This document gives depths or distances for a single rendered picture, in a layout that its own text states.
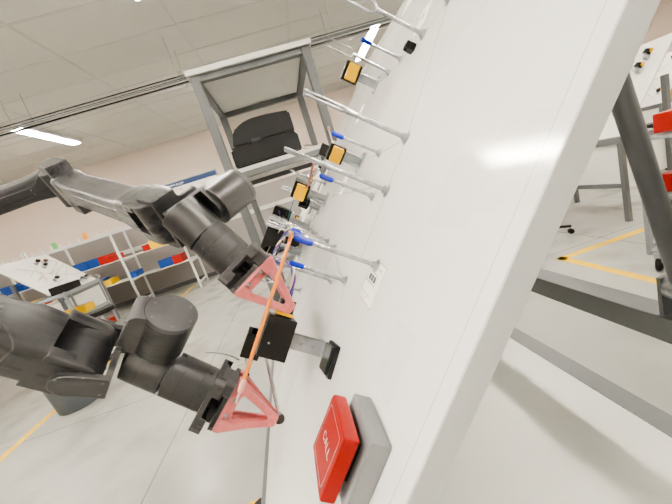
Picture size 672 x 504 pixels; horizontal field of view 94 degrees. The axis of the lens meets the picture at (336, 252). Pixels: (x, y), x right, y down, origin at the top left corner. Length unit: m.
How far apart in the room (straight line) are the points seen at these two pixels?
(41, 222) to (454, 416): 9.81
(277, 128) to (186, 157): 7.01
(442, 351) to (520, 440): 0.47
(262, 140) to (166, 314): 1.15
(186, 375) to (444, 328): 0.33
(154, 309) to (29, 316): 0.12
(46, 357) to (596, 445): 0.73
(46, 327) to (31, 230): 9.59
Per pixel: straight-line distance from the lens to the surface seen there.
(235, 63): 1.47
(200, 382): 0.46
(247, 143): 1.48
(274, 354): 0.45
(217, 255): 0.44
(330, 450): 0.26
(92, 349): 0.46
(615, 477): 0.65
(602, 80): 0.22
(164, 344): 0.41
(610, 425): 0.72
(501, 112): 0.27
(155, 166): 8.64
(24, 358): 0.45
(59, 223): 9.68
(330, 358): 0.40
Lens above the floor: 1.29
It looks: 12 degrees down
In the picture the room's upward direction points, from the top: 18 degrees counter-clockwise
